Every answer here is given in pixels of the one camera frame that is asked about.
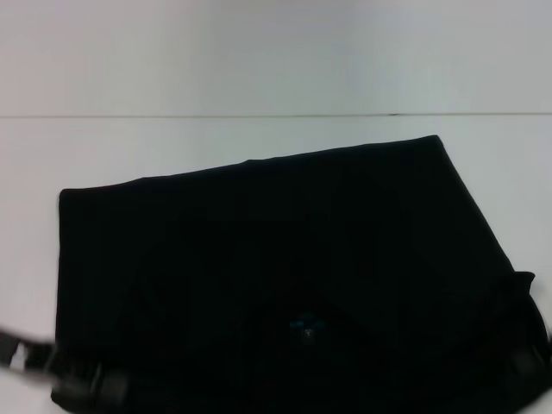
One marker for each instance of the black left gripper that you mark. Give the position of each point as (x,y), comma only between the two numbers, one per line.
(26,353)

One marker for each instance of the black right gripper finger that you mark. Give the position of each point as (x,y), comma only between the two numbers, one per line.
(529,359)

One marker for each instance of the black shirt with FREE print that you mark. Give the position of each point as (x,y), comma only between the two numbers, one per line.
(280,259)

